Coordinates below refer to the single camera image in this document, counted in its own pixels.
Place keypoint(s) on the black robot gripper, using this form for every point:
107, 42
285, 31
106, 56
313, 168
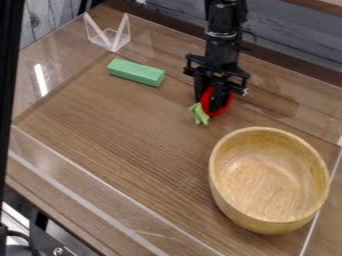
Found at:
230, 78

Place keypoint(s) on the red plush strawberry toy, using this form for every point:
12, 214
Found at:
202, 109

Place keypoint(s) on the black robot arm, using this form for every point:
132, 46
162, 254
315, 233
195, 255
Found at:
225, 16

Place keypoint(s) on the green rectangular foam block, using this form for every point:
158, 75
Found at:
136, 72

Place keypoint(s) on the wooden bowl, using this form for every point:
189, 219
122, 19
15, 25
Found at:
269, 179

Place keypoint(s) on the clear acrylic corner bracket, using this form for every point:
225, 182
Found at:
110, 39

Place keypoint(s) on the clear acrylic tray wall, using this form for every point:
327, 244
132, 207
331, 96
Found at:
110, 158

